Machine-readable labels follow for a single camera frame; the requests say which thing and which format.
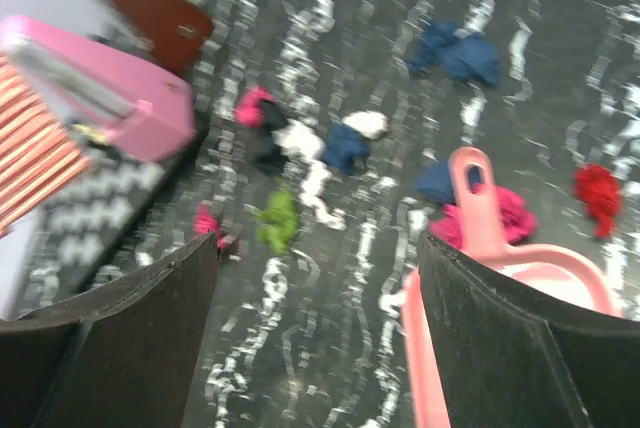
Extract blue paper scrap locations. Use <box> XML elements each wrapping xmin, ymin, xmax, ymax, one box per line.
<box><xmin>406</xmin><ymin>21</ymin><xmax>500</xmax><ymax>86</ymax></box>
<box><xmin>414</xmin><ymin>159</ymin><xmax>456</xmax><ymax>205</ymax></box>
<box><xmin>320</xmin><ymin>110</ymin><xmax>388</xmax><ymax>175</ymax></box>

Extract blue paper scrap top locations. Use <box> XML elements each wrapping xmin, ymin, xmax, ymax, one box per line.
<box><xmin>406</xmin><ymin>21</ymin><xmax>500</xmax><ymax>86</ymax></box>

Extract green paper scrap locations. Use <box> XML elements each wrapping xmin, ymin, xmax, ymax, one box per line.
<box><xmin>255</xmin><ymin>186</ymin><xmax>299</xmax><ymax>255</ymax></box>

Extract brown metronome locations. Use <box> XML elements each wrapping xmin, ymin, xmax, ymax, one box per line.
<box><xmin>110</xmin><ymin>0</ymin><xmax>214</xmax><ymax>74</ymax></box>

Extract white paper scrap centre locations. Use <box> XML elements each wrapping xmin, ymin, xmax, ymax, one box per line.
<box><xmin>272</xmin><ymin>120</ymin><xmax>325</xmax><ymax>162</ymax></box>

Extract dark navy scrap centre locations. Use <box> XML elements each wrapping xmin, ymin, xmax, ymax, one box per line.
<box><xmin>252</xmin><ymin>100</ymin><xmax>289</xmax><ymax>176</ymax></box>

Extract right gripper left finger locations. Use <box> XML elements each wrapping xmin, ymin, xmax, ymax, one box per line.
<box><xmin>1</xmin><ymin>235</ymin><xmax>219</xmax><ymax>428</ymax></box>

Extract pink plastic dustpan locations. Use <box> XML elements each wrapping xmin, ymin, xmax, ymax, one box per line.
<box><xmin>402</xmin><ymin>148</ymin><xmax>620</xmax><ymax>427</ymax></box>

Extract pink metronome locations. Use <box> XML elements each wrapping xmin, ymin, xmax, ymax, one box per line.
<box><xmin>1</xmin><ymin>15</ymin><xmax>196</xmax><ymax>162</ymax></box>

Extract magenta paper scrap right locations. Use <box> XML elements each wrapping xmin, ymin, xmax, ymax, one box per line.
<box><xmin>429</xmin><ymin>186</ymin><xmax>537</xmax><ymax>250</ymax></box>

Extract pink hand brush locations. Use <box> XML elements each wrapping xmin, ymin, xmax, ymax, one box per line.
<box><xmin>1</xmin><ymin>54</ymin><xmax>91</xmax><ymax>235</ymax></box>

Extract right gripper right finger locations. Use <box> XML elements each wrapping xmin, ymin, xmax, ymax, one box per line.
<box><xmin>419</xmin><ymin>236</ymin><xmax>639</xmax><ymax>427</ymax></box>

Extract red paper scrap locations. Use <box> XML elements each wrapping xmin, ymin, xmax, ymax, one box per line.
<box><xmin>573</xmin><ymin>164</ymin><xmax>622</xmax><ymax>238</ymax></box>

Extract magenta paper scrap upper left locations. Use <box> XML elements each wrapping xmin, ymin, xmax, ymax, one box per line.
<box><xmin>234</xmin><ymin>86</ymin><xmax>275</xmax><ymax>128</ymax></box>

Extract black white chessboard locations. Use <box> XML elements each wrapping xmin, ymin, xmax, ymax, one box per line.
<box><xmin>21</xmin><ymin>114</ymin><xmax>208</xmax><ymax>304</ymax></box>

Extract blue paper scrap centre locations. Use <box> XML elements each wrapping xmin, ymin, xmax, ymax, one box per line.
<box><xmin>320</xmin><ymin>110</ymin><xmax>388</xmax><ymax>175</ymax></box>

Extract magenta paper scrap lower left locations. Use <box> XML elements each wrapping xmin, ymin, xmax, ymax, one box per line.
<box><xmin>192</xmin><ymin>204</ymin><xmax>238</xmax><ymax>253</ymax></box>

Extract magenta paper scrap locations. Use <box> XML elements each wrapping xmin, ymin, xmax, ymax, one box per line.
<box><xmin>192</xmin><ymin>204</ymin><xmax>238</xmax><ymax>253</ymax></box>
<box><xmin>234</xmin><ymin>86</ymin><xmax>275</xmax><ymax>128</ymax></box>
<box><xmin>429</xmin><ymin>186</ymin><xmax>537</xmax><ymax>250</ymax></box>

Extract blue paper scrap right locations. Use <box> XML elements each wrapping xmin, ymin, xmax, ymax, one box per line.
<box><xmin>414</xmin><ymin>159</ymin><xmax>456</xmax><ymax>205</ymax></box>

